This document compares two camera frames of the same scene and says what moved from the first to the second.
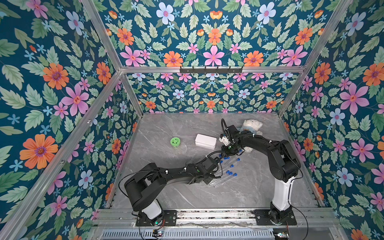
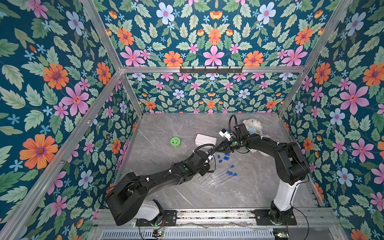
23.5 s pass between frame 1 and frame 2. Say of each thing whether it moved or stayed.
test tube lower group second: stayed
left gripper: moved
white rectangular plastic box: stayed
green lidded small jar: stayed
